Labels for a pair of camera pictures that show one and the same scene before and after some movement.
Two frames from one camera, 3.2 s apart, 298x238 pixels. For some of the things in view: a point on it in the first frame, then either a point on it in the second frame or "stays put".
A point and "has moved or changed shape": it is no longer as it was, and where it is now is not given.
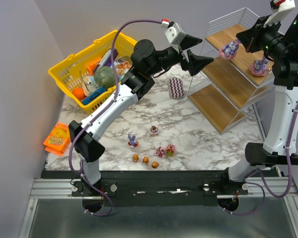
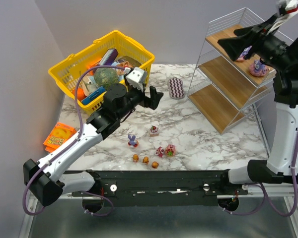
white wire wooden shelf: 231,80 stays put
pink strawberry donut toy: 170,150 stays put
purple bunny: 229,51 has moved or changed shape
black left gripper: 183,56 -> 144,98
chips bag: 123,65 stays put
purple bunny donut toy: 259,68 stays put
